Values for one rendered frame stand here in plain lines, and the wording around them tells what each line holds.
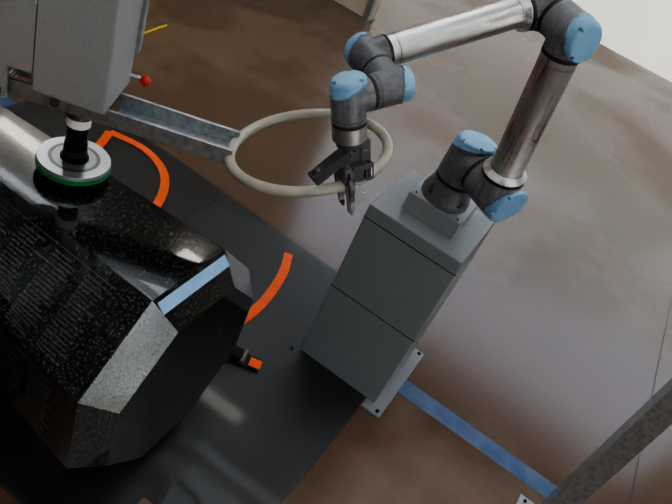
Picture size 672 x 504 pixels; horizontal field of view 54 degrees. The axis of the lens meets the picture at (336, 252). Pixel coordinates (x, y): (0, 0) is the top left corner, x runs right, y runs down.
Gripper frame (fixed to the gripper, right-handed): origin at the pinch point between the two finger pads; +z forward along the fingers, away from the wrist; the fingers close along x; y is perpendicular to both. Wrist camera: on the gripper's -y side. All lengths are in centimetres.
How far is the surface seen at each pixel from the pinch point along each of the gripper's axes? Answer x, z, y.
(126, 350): 1, 26, -65
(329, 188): -0.9, -7.8, -4.6
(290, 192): 2.9, -7.4, -14.2
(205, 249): 25.4, 19.1, -35.3
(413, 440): 8, 133, 31
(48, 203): 45, 2, -74
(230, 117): 242, 86, 32
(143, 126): 40, -17, -43
